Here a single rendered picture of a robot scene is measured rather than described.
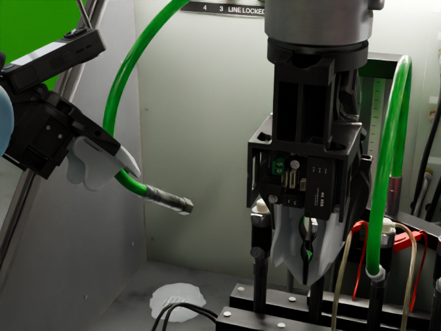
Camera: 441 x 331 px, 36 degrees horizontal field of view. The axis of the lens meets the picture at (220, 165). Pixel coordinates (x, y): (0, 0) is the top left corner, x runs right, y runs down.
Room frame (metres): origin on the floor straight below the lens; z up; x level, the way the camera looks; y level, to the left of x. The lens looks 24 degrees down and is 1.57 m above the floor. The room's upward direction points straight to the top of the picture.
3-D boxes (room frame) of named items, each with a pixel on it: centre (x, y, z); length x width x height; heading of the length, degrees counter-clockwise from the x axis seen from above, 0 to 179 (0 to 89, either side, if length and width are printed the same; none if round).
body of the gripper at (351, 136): (0.47, -0.07, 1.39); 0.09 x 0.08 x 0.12; 161
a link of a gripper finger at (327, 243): (0.47, -0.08, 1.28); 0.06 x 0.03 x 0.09; 161
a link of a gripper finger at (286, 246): (0.48, -0.05, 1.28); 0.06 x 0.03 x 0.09; 161
